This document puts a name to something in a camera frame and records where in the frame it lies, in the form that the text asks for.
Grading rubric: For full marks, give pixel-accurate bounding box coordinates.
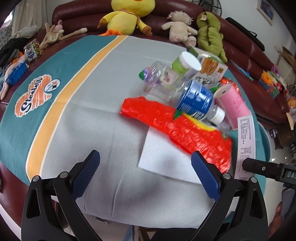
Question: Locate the green white medicine box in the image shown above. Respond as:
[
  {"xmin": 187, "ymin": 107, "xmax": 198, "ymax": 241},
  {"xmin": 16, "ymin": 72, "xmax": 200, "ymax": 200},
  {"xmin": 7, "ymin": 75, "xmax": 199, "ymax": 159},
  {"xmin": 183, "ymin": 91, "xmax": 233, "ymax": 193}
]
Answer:
[{"xmin": 234, "ymin": 115, "xmax": 256, "ymax": 180}]

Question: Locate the red orange snack bag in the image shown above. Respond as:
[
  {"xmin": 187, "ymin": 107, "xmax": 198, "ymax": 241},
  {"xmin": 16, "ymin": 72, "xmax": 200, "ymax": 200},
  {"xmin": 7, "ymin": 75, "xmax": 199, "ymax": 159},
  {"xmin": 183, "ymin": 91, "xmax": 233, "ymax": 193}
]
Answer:
[{"xmin": 120, "ymin": 96, "xmax": 232, "ymax": 173}]

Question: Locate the white paper towel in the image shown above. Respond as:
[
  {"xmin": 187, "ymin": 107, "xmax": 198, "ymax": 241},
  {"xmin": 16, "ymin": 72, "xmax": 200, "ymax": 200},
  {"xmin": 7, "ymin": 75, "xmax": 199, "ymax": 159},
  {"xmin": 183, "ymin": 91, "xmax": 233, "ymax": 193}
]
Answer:
[{"xmin": 138, "ymin": 127, "xmax": 201, "ymax": 184}]

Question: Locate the blue label water bottle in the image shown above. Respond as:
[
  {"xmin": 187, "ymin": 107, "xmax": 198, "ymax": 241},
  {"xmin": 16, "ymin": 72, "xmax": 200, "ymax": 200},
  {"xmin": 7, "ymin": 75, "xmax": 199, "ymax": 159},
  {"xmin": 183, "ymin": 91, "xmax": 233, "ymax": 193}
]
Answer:
[{"xmin": 175, "ymin": 80, "xmax": 225, "ymax": 126}]

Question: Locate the teal grey table cloth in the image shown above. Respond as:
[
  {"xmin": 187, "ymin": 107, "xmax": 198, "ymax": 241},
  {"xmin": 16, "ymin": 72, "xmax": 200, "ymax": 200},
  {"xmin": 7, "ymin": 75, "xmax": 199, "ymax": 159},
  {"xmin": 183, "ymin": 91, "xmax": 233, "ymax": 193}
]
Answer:
[{"xmin": 0, "ymin": 34, "xmax": 272, "ymax": 229}]

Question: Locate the colourful toy pile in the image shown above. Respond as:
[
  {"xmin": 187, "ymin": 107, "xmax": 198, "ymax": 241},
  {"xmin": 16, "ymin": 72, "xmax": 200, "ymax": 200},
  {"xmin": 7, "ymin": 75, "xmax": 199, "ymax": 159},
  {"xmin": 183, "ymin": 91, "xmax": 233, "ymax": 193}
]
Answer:
[{"xmin": 259, "ymin": 65, "xmax": 295, "ymax": 108}]

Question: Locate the pink paper cup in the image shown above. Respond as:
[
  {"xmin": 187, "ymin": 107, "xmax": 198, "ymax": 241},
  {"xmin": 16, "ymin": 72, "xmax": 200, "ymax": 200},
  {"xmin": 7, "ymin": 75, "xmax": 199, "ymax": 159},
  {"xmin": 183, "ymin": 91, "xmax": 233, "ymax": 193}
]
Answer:
[{"xmin": 214, "ymin": 84, "xmax": 251, "ymax": 130}]

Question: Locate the red soda can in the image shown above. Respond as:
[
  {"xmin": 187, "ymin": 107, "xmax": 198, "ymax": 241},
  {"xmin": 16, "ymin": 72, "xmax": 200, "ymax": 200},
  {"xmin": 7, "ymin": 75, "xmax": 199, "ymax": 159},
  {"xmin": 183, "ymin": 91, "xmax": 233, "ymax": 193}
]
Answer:
[{"xmin": 220, "ymin": 77, "xmax": 241, "ymax": 95}]

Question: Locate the dark red leather sofa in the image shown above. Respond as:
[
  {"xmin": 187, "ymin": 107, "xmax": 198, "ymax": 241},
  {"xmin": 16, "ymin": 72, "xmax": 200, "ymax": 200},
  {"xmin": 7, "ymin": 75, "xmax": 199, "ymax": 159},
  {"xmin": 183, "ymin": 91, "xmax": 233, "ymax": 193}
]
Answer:
[{"xmin": 1, "ymin": 1, "xmax": 288, "ymax": 225}]

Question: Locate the green biscuit carton box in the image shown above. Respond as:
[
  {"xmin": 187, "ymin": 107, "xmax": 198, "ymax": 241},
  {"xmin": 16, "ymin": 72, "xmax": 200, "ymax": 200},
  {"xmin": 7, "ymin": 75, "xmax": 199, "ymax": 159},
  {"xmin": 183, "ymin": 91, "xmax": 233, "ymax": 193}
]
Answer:
[{"xmin": 189, "ymin": 46, "xmax": 228, "ymax": 85}]

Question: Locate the blue doll toy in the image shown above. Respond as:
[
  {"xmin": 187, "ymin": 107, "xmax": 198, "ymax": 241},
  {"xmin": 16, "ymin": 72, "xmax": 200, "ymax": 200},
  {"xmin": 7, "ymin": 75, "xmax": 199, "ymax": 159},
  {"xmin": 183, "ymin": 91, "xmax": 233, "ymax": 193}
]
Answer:
[{"xmin": 1, "ymin": 55, "xmax": 29, "ymax": 101}]

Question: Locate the green white lidded canister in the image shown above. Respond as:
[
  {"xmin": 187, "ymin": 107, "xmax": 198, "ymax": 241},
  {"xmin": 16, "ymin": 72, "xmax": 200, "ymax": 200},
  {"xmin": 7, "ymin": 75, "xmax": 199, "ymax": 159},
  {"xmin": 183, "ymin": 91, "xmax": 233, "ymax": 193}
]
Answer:
[{"xmin": 171, "ymin": 51, "xmax": 202, "ymax": 78}]

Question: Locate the clear empty plastic bottle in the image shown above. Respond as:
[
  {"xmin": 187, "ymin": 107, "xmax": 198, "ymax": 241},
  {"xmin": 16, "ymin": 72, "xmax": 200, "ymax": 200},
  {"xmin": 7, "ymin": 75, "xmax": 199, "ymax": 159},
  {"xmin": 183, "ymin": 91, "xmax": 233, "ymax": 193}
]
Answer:
[{"xmin": 138, "ymin": 61, "xmax": 189, "ymax": 107}]

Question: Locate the green dinosaur plush toy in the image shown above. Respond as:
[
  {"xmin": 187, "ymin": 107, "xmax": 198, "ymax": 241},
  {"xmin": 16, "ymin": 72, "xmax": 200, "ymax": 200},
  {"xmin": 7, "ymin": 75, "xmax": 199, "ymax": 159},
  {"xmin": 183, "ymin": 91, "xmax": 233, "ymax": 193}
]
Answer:
[{"xmin": 196, "ymin": 11, "xmax": 228, "ymax": 63}]

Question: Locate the clear jar of candies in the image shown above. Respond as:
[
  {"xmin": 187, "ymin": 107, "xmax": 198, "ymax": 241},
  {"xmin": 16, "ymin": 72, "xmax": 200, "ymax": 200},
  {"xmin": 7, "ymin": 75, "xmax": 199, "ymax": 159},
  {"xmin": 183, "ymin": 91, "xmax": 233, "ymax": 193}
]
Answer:
[{"xmin": 23, "ymin": 39, "xmax": 43, "ymax": 63}]

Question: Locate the beige sheep plush toy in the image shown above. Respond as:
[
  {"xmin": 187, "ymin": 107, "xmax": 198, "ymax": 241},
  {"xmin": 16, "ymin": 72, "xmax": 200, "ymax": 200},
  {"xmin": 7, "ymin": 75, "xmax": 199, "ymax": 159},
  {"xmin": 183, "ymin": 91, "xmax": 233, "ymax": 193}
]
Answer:
[{"xmin": 162, "ymin": 11, "xmax": 198, "ymax": 48}]

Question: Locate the beige long-legged plush toy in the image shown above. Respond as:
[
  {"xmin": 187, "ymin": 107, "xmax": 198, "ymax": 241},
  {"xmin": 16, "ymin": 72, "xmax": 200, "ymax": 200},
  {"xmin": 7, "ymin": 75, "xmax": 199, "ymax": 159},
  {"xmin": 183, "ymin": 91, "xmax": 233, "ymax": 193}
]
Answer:
[{"xmin": 40, "ymin": 20, "xmax": 88, "ymax": 50}]

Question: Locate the yellow duck plush toy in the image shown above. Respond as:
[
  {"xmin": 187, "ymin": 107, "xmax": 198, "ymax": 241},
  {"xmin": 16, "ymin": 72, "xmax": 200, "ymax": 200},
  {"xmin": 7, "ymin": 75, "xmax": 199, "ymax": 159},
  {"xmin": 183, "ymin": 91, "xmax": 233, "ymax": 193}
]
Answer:
[{"xmin": 97, "ymin": 0, "xmax": 155, "ymax": 36}]

